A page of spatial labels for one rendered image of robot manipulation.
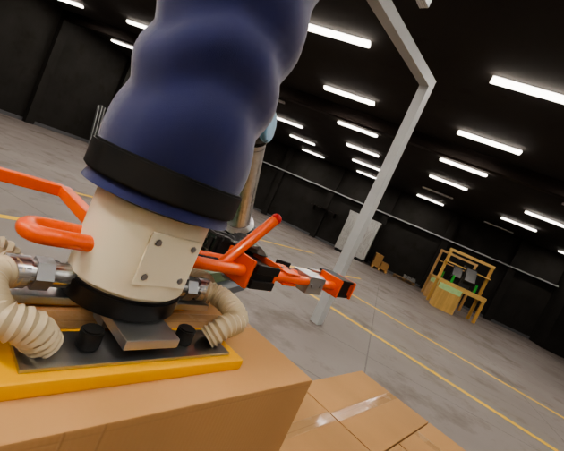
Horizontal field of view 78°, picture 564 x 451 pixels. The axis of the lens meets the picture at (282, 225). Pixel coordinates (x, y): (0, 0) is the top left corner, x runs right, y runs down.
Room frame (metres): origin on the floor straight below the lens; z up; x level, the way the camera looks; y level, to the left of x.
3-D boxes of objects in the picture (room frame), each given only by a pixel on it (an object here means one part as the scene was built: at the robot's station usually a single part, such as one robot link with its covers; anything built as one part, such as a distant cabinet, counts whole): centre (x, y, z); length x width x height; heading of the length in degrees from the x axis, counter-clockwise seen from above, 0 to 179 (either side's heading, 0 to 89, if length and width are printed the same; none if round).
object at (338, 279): (0.98, -0.21, 1.08); 0.08 x 0.07 x 0.05; 140
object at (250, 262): (0.72, 0.02, 1.08); 0.10 x 0.08 x 0.06; 50
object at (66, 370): (0.46, 0.11, 0.97); 0.34 x 0.10 x 0.05; 140
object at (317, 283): (0.88, -0.12, 1.07); 0.07 x 0.07 x 0.04; 50
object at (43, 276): (0.52, 0.19, 1.01); 0.34 x 0.25 x 0.06; 140
